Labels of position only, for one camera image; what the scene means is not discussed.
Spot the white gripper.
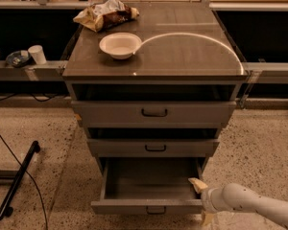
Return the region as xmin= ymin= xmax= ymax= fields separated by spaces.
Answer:
xmin=188 ymin=177 xmax=226 ymax=226

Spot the grey bottom drawer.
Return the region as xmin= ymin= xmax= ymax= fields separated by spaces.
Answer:
xmin=91 ymin=157 xmax=203 ymax=215

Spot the grey drawer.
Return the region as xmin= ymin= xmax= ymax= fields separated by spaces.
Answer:
xmin=87 ymin=139 xmax=219 ymax=157
xmin=72 ymin=101 xmax=236 ymax=128
xmin=91 ymin=157 xmax=203 ymax=215

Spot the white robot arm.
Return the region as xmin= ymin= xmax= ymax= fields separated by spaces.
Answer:
xmin=188 ymin=177 xmax=288 ymax=230

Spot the grey drawer cabinet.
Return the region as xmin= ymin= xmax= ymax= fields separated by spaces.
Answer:
xmin=61 ymin=2 xmax=250 ymax=177

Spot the grey middle drawer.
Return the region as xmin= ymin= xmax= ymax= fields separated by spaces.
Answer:
xmin=87 ymin=139 xmax=219 ymax=157

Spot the grey top drawer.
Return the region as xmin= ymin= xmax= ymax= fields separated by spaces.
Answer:
xmin=72 ymin=101 xmax=236 ymax=128

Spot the white bowl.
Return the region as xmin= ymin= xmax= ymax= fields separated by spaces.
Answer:
xmin=99 ymin=33 xmax=142 ymax=59

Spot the black metal bar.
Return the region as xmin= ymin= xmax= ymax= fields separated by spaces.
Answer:
xmin=0 ymin=141 xmax=40 ymax=220

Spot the crumpled chip bag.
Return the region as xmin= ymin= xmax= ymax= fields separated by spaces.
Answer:
xmin=73 ymin=0 xmax=139 ymax=33

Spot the white paper cup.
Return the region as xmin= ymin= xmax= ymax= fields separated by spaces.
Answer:
xmin=28 ymin=45 xmax=46 ymax=64

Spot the dark blue bowl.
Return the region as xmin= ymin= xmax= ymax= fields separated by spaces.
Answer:
xmin=6 ymin=50 xmax=32 ymax=68

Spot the black cable on floor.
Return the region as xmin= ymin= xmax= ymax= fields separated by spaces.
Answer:
xmin=0 ymin=120 xmax=49 ymax=230

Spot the grey metal rail shelf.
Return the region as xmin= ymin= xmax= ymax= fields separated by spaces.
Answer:
xmin=0 ymin=60 xmax=67 ymax=81

